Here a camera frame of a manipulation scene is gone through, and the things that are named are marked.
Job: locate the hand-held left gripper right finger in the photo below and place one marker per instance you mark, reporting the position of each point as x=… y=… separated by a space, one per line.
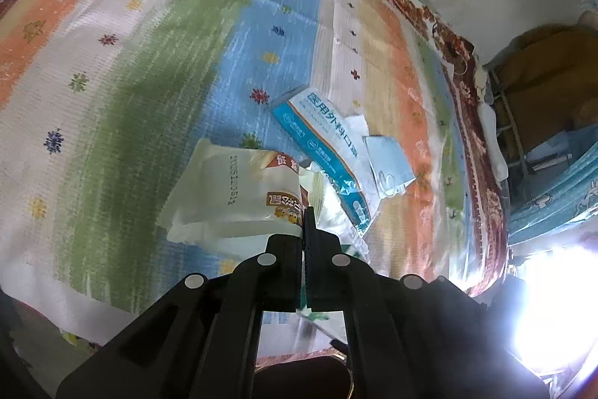
x=327 y=282

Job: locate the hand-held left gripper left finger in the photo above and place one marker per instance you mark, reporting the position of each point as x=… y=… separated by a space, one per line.
x=275 y=282

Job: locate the brown bin with gold rim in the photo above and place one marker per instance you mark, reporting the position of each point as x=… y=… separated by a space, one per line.
x=303 y=375

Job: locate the cream snack packet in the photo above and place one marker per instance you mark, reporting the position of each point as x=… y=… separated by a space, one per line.
x=224 y=193

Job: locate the blue face mask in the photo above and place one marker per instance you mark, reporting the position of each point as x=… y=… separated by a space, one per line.
x=390 y=165

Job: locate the clear plastic mask packet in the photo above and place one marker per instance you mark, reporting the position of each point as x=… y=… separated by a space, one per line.
x=317 y=123

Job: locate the white cloth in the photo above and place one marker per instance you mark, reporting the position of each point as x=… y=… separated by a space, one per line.
x=490 y=132

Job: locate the striped colourful mat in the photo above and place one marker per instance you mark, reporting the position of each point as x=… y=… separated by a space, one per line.
x=117 y=100

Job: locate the teal printed blanket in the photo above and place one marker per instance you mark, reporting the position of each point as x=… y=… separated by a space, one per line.
x=556 y=198

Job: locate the brown wooden cabinet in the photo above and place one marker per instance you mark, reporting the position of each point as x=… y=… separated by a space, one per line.
x=546 y=72

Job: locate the metal bed frame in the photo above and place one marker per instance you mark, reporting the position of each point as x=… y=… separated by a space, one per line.
x=511 y=123

